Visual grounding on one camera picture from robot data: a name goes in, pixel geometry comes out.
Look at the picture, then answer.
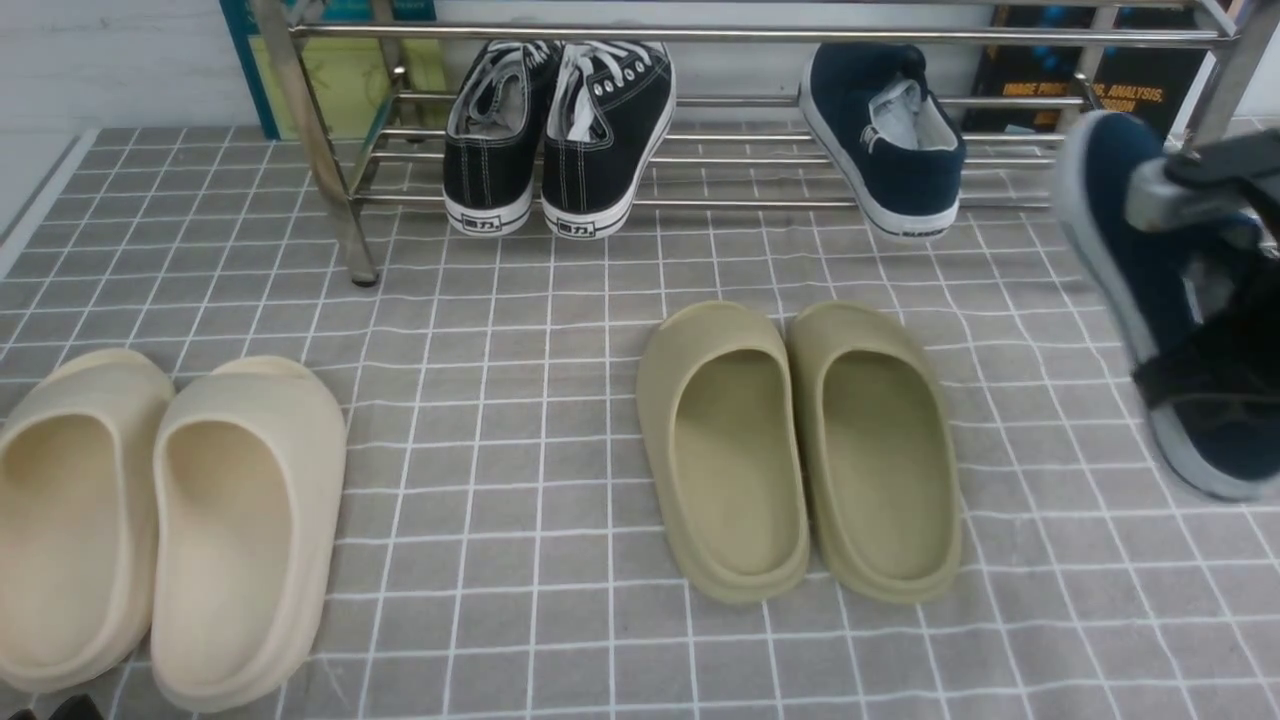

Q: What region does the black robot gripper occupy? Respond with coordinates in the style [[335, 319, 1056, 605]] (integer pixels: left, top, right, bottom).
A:
[[1126, 128, 1279, 409]]

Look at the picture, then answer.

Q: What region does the navy slip-on shoe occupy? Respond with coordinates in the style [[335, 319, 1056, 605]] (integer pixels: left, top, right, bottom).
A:
[[797, 42, 966, 243], [1053, 111, 1279, 503]]

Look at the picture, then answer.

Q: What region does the silver metal shoe rack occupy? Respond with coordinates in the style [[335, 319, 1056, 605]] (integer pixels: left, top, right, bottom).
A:
[[250, 1, 1277, 288]]

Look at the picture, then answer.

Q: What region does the black image processing book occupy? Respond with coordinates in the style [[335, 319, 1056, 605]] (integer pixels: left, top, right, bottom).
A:
[[963, 5, 1207, 133]]

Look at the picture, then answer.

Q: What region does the right olive foam slipper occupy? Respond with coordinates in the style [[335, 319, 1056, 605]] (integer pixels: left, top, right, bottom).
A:
[[787, 301, 963, 603]]

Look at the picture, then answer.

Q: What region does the olive foam slipper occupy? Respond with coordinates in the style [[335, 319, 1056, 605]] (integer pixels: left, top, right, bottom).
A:
[[635, 301, 810, 603], [787, 301, 963, 603]]

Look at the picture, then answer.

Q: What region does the left olive foam slipper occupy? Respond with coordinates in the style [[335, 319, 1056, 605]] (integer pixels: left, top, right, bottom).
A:
[[635, 301, 810, 603]]

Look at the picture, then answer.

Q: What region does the right black canvas sneaker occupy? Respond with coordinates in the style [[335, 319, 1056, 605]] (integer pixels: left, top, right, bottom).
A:
[[541, 40, 676, 240]]

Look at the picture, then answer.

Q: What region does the black canvas sneaker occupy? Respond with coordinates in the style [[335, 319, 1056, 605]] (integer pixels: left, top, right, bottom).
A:
[[443, 40, 564, 237], [541, 40, 676, 240]]

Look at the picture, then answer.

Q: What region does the left black canvas sneaker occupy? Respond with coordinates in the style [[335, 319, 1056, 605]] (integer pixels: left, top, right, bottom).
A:
[[443, 40, 564, 237]]

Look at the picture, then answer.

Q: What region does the grey checkered cloth mat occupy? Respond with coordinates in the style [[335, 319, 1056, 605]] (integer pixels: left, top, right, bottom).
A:
[[3, 128, 1277, 719]]

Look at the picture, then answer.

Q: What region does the right beige foam slipper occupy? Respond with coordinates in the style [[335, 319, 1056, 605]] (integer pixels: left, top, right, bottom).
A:
[[150, 356, 348, 714]]

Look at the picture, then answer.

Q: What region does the beige foam slipper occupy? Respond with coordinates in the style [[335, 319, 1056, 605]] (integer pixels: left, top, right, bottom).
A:
[[1, 348, 175, 693], [150, 356, 348, 714]]

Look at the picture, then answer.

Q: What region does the left beige foam slipper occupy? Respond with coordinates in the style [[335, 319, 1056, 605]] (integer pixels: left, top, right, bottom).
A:
[[1, 348, 175, 693]]

